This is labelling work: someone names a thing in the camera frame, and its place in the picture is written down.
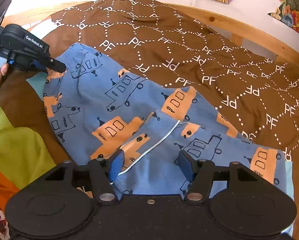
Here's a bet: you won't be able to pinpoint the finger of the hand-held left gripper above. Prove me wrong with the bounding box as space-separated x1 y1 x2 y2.
31 56 66 74

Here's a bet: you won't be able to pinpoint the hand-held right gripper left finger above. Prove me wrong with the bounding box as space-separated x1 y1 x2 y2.
45 149 126 204

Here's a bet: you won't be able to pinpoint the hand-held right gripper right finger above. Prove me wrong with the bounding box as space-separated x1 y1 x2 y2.
177 150 260 203

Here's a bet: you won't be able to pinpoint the blue pants with orange print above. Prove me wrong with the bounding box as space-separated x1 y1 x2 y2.
43 42 287 197

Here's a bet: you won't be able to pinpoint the brown printed blanket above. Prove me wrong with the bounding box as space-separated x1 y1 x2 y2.
0 0 299 163

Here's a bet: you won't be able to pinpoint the wooden bed frame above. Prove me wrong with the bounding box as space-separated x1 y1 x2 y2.
1 1 299 63

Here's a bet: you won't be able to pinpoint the torn green colourful wall poster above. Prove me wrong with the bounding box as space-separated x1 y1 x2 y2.
268 0 299 41

